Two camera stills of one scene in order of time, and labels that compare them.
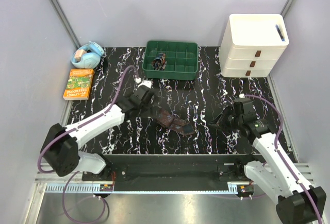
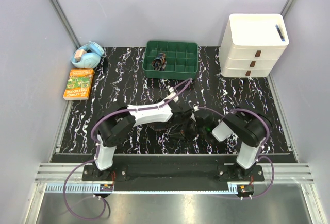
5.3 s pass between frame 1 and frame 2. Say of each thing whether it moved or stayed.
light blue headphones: stayed
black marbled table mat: stayed
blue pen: stayed
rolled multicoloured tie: stayed
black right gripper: moved
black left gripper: moved
